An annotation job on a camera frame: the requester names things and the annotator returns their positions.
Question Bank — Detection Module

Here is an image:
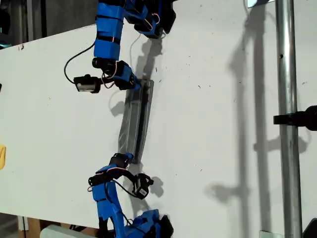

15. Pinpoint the grey striped towel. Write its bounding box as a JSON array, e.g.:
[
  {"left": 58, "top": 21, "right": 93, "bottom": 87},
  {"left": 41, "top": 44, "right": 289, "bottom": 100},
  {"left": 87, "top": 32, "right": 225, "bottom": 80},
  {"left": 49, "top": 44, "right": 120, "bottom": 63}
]
[{"left": 116, "top": 78, "right": 155, "bottom": 165}]

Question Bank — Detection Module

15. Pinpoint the yellow object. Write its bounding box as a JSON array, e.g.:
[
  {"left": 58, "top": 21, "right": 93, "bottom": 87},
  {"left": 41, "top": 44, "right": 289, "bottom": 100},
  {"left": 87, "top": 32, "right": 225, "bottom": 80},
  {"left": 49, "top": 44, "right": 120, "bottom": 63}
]
[{"left": 0, "top": 144, "right": 7, "bottom": 171}]

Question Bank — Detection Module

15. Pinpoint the black rounded object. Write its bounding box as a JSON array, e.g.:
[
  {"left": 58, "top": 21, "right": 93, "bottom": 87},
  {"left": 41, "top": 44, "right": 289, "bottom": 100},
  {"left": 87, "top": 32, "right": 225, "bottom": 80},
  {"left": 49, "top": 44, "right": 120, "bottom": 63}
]
[{"left": 302, "top": 218, "right": 317, "bottom": 238}]

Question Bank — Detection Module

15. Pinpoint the black camera stalk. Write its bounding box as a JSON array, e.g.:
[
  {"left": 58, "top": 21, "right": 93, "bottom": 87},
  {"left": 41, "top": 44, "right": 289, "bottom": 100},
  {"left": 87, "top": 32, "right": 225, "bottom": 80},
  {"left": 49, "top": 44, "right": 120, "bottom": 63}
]
[{"left": 118, "top": 169, "right": 137, "bottom": 183}]

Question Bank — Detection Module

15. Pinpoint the wooden table frame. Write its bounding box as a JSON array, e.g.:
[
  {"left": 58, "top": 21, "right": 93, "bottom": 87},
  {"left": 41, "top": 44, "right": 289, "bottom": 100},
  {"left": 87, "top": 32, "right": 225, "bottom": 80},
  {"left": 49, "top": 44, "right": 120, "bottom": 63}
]
[{"left": 17, "top": 215, "right": 42, "bottom": 238}]

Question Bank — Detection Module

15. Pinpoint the grey vertical rail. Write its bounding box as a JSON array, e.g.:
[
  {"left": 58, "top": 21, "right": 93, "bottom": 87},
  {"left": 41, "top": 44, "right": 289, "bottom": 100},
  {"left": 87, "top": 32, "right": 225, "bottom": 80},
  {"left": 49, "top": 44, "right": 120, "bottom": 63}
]
[{"left": 26, "top": 0, "right": 34, "bottom": 42}]

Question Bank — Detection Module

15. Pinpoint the black camera box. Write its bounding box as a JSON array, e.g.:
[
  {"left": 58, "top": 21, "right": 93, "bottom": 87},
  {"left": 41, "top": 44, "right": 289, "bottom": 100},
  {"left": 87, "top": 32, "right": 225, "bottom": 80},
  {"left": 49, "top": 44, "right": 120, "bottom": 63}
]
[
  {"left": 73, "top": 74, "right": 102, "bottom": 94},
  {"left": 133, "top": 173, "right": 155, "bottom": 200}
]

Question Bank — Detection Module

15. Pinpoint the black camera cable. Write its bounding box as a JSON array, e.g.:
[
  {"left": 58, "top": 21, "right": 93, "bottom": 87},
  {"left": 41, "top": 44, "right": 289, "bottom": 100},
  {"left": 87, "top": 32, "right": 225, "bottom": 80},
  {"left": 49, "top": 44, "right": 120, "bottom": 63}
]
[
  {"left": 63, "top": 42, "right": 97, "bottom": 84},
  {"left": 113, "top": 179, "right": 139, "bottom": 199}
]

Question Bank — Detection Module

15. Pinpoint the white plastic box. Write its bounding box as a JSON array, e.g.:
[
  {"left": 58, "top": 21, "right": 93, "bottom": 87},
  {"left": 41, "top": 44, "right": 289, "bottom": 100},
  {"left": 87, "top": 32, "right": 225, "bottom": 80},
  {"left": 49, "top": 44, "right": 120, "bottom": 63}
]
[{"left": 39, "top": 224, "right": 100, "bottom": 238}]

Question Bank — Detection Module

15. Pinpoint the black clamp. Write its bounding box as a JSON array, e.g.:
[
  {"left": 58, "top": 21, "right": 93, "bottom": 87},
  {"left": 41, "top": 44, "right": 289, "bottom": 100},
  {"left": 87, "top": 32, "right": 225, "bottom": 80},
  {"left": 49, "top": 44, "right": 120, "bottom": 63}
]
[{"left": 273, "top": 105, "right": 317, "bottom": 131}]

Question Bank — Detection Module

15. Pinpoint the steel post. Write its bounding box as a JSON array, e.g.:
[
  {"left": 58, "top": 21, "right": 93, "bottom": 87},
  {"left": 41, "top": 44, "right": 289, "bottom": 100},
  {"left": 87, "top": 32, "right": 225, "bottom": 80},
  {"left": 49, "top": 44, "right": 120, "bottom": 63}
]
[{"left": 275, "top": 0, "right": 303, "bottom": 238}]

